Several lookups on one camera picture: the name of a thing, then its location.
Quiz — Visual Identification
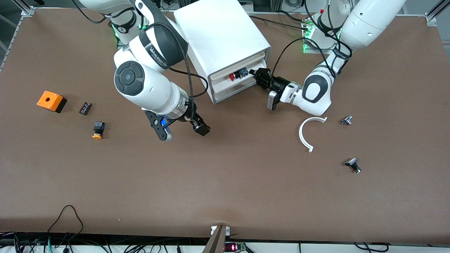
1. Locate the black looped cable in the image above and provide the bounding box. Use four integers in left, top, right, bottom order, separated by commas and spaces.
47, 205, 84, 244

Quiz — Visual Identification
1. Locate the black cable on table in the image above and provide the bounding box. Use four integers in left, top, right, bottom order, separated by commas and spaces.
248, 11, 310, 31

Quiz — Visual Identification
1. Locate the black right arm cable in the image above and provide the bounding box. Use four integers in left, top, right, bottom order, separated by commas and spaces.
139, 22, 209, 122

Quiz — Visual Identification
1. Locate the white drawer cabinet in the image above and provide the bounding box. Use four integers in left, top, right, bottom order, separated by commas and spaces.
174, 0, 272, 104

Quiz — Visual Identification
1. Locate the red push button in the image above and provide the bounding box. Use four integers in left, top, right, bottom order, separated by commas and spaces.
229, 68, 249, 81

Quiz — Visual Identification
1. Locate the white plastic drawer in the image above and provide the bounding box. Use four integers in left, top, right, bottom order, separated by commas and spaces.
214, 88, 259, 103
212, 67, 261, 93
210, 51, 266, 80
214, 82, 259, 97

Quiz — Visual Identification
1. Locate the orange button enclosure box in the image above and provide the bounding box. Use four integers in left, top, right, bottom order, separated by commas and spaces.
37, 91, 68, 113

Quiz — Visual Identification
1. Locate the white curved plastic arc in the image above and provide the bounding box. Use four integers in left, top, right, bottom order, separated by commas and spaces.
298, 116, 328, 153

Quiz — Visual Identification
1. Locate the black cable below table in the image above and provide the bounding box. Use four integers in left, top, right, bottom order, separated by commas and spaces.
353, 242, 389, 253

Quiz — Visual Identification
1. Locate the aluminium frame corner bracket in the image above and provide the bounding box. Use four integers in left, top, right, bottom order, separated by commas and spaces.
424, 3, 444, 27
19, 5, 36, 19

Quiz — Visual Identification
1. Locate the device with red display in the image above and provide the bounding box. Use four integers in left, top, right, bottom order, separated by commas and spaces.
224, 241, 247, 253

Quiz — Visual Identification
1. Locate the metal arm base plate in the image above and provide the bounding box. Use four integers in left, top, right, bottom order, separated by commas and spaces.
116, 25, 131, 50
302, 15, 341, 55

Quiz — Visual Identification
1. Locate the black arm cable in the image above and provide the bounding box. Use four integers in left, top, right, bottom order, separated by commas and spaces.
272, 0, 353, 79
139, 22, 209, 122

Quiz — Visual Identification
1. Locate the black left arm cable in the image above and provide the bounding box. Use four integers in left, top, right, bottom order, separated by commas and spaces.
272, 0, 353, 79

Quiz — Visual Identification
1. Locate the yellow push button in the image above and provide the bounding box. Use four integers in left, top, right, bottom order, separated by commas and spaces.
92, 121, 105, 140

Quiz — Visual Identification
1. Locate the grey camera mount beam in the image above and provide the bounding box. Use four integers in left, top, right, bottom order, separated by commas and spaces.
202, 225, 231, 253

